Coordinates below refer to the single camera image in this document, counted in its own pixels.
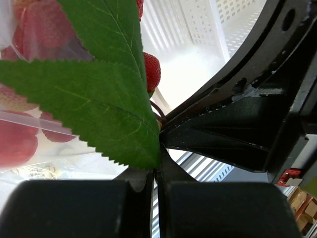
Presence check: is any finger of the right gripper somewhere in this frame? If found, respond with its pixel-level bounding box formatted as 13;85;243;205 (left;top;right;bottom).
159;81;317;183

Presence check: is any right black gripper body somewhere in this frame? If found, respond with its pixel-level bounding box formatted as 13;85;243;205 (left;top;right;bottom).
168;0;317;139

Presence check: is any clear zip top bag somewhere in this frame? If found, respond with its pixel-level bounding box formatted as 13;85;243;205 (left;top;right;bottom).
0;0;132;199

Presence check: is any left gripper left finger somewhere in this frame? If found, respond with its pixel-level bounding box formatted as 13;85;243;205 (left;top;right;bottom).
0;168;154;238

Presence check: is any red fruit bunch with leaves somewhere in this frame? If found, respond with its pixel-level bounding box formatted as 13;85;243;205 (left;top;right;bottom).
0;0;160;169

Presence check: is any aluminium rail beam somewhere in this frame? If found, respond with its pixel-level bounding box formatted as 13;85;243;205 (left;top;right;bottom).
152;149;234;238

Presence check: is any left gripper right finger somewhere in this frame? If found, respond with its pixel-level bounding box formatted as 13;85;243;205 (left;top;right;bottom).
156;146;301;238

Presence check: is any white perforated plastic basket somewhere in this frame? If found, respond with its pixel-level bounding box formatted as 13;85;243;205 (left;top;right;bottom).
141;0;265;114

